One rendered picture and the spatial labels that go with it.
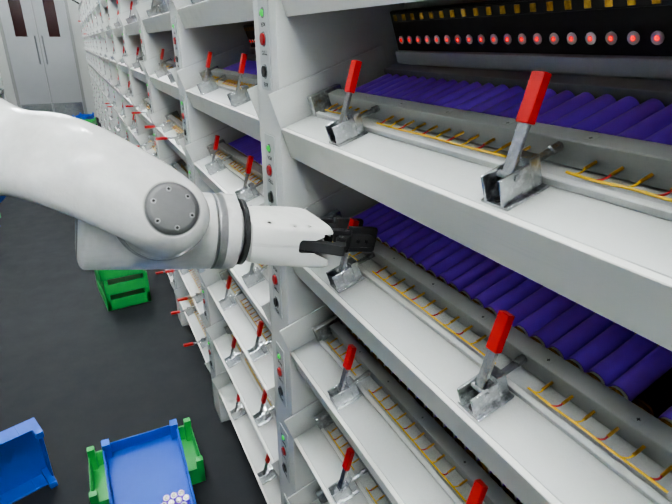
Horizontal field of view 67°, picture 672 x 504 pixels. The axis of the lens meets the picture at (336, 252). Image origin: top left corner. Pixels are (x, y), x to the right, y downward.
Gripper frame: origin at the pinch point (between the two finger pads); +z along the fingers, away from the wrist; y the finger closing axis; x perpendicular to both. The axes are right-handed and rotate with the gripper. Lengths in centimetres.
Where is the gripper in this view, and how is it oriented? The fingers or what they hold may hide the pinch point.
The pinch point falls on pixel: (354, 234)
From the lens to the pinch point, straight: 64.8
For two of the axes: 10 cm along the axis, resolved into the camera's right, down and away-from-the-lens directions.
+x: 1.7, -9.4, -3.0
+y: 4.4, 3.4, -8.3
